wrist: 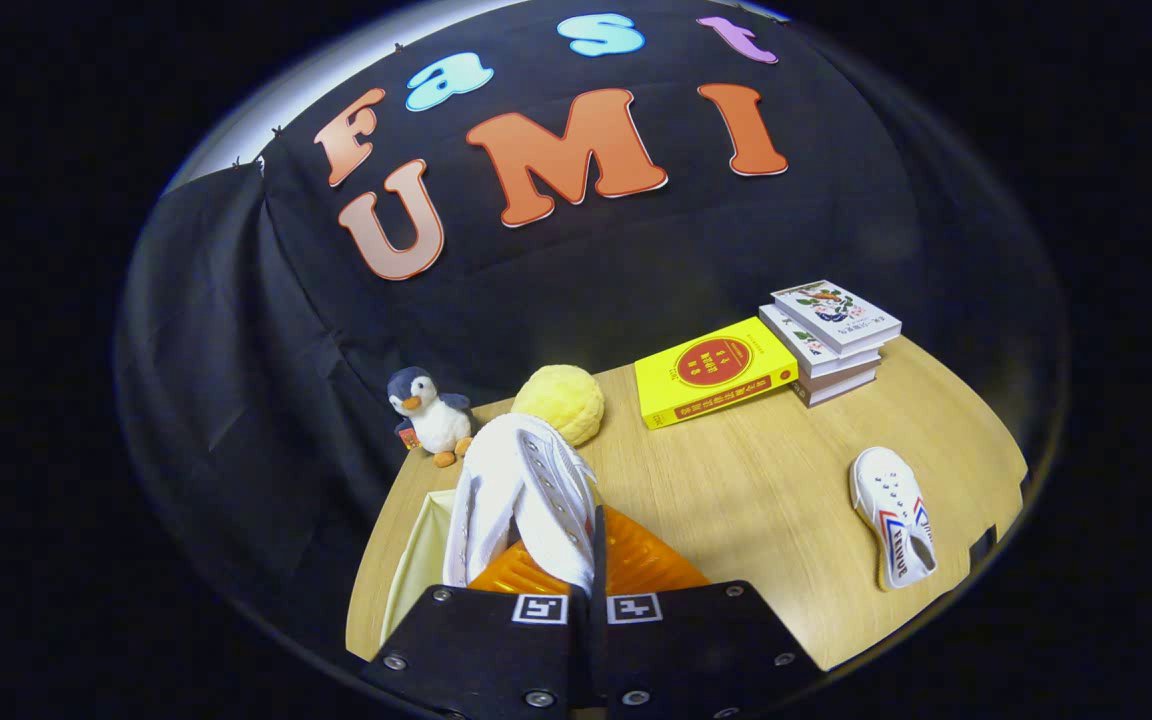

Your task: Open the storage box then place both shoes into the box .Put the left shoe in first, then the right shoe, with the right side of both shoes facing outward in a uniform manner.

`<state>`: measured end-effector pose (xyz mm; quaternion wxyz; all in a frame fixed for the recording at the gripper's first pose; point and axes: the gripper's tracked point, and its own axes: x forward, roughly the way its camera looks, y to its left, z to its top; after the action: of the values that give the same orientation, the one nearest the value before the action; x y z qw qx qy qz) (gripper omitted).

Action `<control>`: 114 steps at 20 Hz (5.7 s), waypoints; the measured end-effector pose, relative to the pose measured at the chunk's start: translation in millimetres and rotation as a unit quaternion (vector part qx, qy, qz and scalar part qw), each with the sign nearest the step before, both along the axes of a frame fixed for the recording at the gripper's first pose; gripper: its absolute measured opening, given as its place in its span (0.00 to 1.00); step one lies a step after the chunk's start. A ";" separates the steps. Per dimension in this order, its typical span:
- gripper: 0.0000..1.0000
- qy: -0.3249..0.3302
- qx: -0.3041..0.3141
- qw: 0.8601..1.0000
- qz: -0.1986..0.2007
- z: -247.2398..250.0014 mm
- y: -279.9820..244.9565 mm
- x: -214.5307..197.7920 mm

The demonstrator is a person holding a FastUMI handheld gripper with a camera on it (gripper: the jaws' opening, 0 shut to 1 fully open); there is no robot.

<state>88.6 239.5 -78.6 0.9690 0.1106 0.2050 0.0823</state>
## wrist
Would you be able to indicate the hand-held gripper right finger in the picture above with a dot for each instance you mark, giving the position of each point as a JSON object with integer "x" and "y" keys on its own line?
{"x": 696, "y": 650}

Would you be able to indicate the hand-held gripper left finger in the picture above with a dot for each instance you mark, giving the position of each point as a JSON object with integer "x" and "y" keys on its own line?
{"x": 476, "y": 650}

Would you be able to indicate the beige fabric storage box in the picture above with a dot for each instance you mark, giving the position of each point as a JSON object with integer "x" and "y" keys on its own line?
{"x": 416, "y": 560}

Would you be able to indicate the white canvas shoe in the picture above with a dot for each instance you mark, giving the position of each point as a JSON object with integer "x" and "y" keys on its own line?
{"x": 526, "y": 490}
{"x": 891, "y": 515}

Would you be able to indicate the penguin plush toy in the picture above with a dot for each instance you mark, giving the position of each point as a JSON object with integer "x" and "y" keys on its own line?
{"x": 433, "y": 420}

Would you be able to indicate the yellow round plush bun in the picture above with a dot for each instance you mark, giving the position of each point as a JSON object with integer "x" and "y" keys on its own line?
{"x": 561, "y": 400}

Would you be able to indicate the yellow book with red circle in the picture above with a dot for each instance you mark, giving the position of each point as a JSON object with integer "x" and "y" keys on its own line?
{"x": 711, "y": 370}

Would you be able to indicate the white thick book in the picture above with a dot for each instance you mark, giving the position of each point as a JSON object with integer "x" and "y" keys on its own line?
{"x": 836, "y": 385}

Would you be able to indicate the black table clamp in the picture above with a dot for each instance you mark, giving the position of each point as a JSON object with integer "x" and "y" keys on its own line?
{"x": 982, "y": 546}

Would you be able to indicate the white illustrated book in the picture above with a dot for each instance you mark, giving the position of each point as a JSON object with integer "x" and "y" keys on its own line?
{"x": 816, "y": 352}

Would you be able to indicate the white book with bird cover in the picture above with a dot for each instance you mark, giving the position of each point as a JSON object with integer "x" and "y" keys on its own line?
{"x": 836, "y": 312}

